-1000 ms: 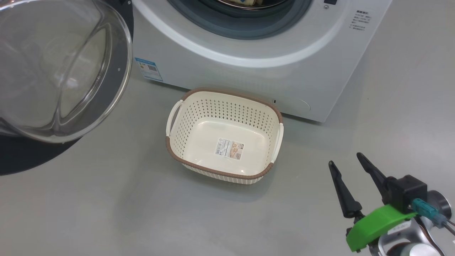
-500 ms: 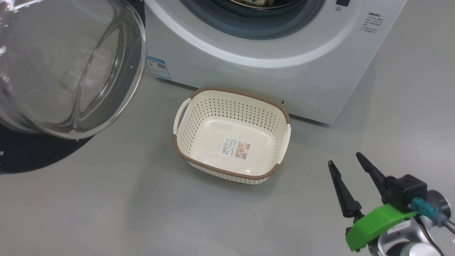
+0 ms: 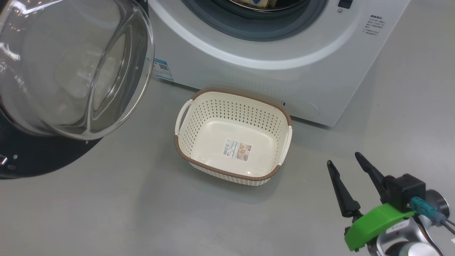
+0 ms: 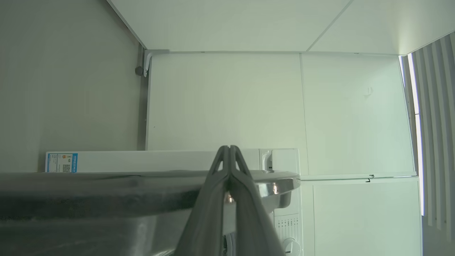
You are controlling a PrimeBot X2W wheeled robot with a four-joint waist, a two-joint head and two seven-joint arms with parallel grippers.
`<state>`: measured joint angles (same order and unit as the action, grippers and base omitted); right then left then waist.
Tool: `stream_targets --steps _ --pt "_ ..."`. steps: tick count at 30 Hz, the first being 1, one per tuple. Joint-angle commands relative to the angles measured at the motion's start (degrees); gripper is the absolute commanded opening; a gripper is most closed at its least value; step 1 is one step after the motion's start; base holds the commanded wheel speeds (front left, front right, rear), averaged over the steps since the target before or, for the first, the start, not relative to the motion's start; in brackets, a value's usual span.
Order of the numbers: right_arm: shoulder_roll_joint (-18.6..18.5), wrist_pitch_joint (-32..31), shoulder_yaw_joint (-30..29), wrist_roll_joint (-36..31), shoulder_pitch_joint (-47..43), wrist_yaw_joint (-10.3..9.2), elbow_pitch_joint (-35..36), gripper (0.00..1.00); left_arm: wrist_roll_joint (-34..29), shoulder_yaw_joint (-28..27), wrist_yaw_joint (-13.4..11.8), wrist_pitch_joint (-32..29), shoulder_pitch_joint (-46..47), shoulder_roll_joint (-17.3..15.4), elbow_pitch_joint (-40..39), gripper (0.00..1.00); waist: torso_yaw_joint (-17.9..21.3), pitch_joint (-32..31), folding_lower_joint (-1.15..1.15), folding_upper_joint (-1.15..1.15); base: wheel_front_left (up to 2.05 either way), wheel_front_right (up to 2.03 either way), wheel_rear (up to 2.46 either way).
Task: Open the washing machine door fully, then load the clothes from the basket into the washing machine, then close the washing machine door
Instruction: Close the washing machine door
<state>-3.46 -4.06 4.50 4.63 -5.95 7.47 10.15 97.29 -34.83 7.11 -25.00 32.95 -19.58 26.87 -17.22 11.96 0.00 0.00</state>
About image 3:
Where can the printed basket label sticker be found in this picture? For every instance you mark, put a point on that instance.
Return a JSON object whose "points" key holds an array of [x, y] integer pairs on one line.
{"points": [[237, 149]]}

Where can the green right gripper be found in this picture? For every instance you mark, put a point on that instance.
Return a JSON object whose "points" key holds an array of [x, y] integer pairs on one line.
{"points": [[369, 224]]}

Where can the grey washing machine door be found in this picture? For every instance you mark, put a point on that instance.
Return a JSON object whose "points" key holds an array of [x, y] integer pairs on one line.
{"points": [[35, 156]]}

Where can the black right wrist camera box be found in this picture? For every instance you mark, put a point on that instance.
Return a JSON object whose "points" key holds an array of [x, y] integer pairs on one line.
{"points": [[405, 188]]}

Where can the grey rubber door gasket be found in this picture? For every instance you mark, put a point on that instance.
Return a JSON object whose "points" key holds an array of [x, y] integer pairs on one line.
{"points": [[220, 21]]}

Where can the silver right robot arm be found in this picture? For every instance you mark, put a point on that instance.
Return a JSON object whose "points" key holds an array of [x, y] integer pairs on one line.
{"points": [[412, 231]]}

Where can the cream perforated laundry basket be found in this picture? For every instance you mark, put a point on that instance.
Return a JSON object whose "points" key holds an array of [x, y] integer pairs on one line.
{"points": [[213, 110]]}

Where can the white front-load washing machine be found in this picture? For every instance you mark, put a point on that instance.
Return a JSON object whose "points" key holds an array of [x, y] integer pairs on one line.
{"points": [[284, 81]]}

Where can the blue energy label sticker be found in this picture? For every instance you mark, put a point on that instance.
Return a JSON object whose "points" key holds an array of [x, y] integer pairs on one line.
{"points": [[162, 69]]}

